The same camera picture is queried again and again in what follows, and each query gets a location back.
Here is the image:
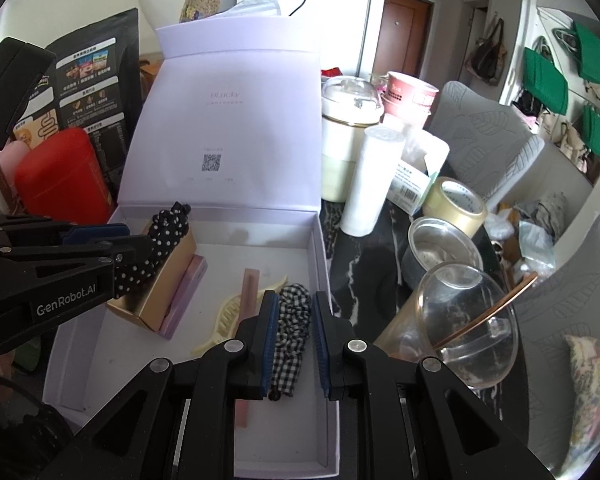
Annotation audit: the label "cream hair claw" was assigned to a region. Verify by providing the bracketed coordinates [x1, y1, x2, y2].
[192, 274, 288, 361]

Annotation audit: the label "brown door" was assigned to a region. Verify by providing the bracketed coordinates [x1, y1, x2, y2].
[380, 0, 435, 78]

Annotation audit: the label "white tissue bag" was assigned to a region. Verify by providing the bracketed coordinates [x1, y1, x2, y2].
[225, 0, 281, 17]

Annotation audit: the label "gold cardboard box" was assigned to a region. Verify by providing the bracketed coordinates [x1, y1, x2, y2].
[105, 225, 198, 332]

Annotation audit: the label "pink paper bowl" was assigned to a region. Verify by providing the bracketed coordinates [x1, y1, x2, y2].
[381, 95, 431, 123]
[385, 71, 439, 108]

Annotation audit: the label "small purple box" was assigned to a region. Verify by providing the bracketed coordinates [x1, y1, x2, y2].
[159, 255, 208, 341]

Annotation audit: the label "grey quilted chair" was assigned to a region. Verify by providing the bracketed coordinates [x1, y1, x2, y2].
[500, 210, 600, 461]
[425, 80, 546, 201]

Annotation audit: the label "copper stirring spoon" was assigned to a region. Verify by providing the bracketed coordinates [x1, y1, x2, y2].
[432, 272, 538, 351]

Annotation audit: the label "white tumbler with clear lid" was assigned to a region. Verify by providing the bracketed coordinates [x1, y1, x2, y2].
[321, 76, 385, 202]

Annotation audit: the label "white gift box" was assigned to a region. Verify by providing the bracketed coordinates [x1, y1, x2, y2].
[42, 12, 341, 478]

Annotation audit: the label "beige tape roll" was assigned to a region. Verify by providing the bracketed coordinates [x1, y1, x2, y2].
[422, 177, 487, 238]

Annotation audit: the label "floral cushion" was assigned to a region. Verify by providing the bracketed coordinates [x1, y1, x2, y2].
[562, 334, 600, 466]

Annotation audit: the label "green tote bag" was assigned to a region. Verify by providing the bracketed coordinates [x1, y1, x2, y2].
[523, 47, 568, 115]
[581, 105, 600, 157]
[572, 21, 600, 85]

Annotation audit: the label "white paper roll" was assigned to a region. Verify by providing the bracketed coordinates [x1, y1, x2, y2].
[340, 126, 406, 237]

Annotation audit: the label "white green medicine box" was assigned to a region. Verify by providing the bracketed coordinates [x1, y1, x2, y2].
[387, 130, 449, 215]

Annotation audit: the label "black snack bag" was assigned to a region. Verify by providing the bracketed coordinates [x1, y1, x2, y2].
[15, 7, 141, 201]

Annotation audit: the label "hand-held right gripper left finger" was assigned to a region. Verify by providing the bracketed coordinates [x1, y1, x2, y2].
[55, 290, 281, 480]

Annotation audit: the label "pink bar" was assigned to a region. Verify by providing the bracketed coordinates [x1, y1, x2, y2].
[235, 268, 261, 428]

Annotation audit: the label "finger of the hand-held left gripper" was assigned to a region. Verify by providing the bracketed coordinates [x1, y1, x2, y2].
[0, 234, 155, 311]
[0, 214, 133, 257]

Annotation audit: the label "white plastic bag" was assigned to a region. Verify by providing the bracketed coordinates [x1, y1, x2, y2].
[517, 220, 556, 278]

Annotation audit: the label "white fridge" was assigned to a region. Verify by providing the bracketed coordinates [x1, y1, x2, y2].
[236, 0, 387, 78]

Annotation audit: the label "black polka dot scrunchie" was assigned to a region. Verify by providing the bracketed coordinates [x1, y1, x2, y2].
[112, 201, 193, 297]

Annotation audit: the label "black white gingham scrunchie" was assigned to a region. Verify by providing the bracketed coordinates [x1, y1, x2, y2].
[267, 284, 312, 402]

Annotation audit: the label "red canister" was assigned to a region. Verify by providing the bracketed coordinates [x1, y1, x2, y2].
[15, 127, 118, 226]

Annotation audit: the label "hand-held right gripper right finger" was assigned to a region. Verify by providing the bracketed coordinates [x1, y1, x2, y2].
[312, 290, 556, 480]

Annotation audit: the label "hanging brown bags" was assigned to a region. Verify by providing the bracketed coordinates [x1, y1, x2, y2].
[464, 12, 508, 86]

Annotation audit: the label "tall clear glass mug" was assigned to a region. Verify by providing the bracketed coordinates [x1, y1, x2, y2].
[375, 262, 520, 390]

